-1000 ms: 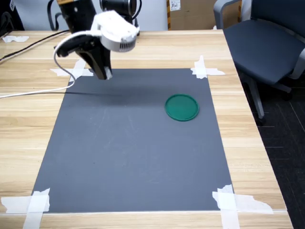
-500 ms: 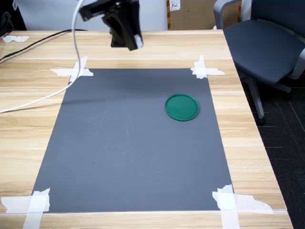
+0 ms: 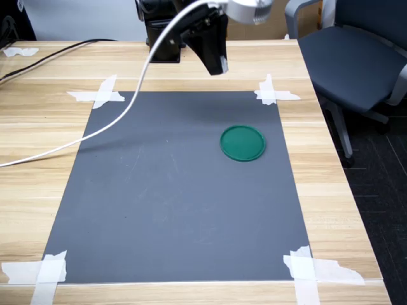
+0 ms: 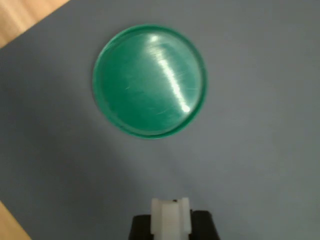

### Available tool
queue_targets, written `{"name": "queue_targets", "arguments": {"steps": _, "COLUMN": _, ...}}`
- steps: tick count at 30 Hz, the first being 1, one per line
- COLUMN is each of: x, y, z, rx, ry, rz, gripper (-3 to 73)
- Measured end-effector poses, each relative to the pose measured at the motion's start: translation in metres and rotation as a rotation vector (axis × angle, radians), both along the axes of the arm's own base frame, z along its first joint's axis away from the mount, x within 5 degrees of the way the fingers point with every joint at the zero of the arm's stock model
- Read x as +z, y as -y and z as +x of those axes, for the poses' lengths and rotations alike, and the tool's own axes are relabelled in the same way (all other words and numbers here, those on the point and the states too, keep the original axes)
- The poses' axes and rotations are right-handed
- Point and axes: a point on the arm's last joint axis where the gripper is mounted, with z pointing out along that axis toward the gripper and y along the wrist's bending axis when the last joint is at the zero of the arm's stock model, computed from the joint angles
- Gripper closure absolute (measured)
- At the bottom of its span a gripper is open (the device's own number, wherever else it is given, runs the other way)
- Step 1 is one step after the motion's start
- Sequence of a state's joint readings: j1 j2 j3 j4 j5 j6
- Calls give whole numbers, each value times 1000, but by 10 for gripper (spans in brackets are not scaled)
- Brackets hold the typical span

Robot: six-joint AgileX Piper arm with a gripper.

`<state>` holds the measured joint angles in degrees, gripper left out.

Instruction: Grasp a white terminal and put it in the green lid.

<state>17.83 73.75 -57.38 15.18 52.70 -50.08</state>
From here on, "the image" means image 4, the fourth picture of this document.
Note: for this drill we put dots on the dark grey mat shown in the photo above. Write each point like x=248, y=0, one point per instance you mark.
x=250, y=150

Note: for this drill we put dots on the round green lid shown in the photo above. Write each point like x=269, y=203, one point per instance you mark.
x=150, y=82

